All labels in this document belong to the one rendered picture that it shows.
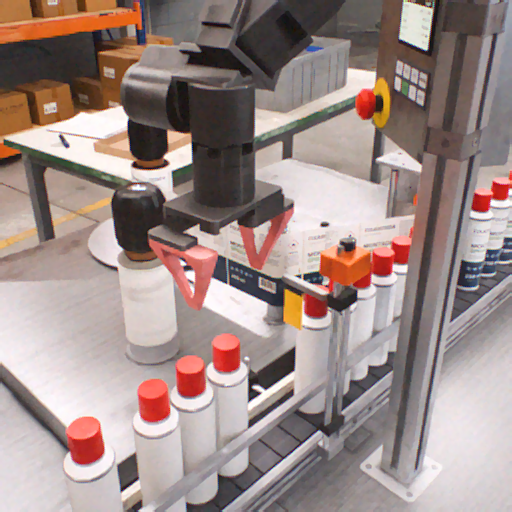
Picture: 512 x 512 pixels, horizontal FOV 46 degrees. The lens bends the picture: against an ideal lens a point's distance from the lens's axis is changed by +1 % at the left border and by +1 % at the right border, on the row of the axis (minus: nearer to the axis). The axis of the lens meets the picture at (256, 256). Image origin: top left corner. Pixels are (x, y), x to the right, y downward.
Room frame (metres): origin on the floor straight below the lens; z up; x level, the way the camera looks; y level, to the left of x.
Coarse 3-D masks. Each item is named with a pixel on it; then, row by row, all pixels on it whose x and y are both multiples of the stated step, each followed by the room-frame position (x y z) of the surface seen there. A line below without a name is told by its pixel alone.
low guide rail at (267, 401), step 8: (288, 376) 0.72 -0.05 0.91; (280, 384) 0.70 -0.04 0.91; (288, 384) 0.70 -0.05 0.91; (272, 392) 0.68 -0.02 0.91; (280, 392) 0.69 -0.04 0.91; (256, 400) 0.66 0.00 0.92; (264, 400) 0.67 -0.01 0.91; (272, 400) 0.68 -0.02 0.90; (256, 408) 0.65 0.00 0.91; (264, 408) 0.67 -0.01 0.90; (128, 488) 0.51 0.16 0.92; (136, 488) 0.51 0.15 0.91; (128, 496) 0.50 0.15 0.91; (136, 496) 0.51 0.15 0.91; (128, 504) 0.50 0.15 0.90
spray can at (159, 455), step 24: (144, 384) 0.50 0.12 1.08; (144, 408) 0.48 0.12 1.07; (168, 408) 0.49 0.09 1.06; (144, 432) 0.48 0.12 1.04; (168, 432) 0.48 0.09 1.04; (144, 456) 0.48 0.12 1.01; (168, 456) 0.48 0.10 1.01; (144, 480) 0.48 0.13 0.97; (168, 480) 0.48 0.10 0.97; (144, 504) 0.48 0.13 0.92
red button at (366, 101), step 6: (366, 90) 0.74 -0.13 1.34; (372, 90) 0.74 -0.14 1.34; (360, 96) 0.74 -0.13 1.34; (366, 96) 0.73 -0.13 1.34; (372, 96) 0.73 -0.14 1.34; (378, 96) 0.74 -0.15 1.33; (360, 102) 0.73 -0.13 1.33; (366, 102) 0.73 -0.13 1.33; (372, 102) 0.73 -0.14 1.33; (378, 102) 0.74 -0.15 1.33; (360, 108) 0.73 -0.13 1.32; (366, 108) 0.73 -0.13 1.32; (372, 108) 0.72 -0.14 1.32; (378, 108) 0.73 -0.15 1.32; (360, 114) 0.73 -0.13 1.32; (366, 114) 0.73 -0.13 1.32; (372, 114) 0.73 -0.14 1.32
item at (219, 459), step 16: (384, 336) 0.76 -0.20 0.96; (352, 352) 0.72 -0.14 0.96; (368, 352) 0.73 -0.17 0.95; (336, 368) 0.68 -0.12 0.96; (320, 384) 0.65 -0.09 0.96; (288, 400) 0.61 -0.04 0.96; (304, 400) 0.62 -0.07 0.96; (272, 416) 0.58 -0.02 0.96; (256, 432) 0.56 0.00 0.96; (224, 448) 0.53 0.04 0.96; (240, 448) 0.53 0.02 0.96; (208, 464) 0.50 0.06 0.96; (224, 464) 0.52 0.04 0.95; (192, 480) 0.48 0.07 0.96; (160, 496) 0.46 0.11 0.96; (176, 496) 0.46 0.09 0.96
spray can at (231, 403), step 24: (216, 336) 0.59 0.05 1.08; (216, 360) 0.57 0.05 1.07; (240, 360) 0.58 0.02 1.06; (216, 384) 0.56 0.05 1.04; (240, 384) 0.56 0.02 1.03; (216, 408) 0.56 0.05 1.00; (240, 408) 0.56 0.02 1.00; (216, 432) 0.56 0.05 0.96; (240, 432) 0.56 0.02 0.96; (240, 456) 0.56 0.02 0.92
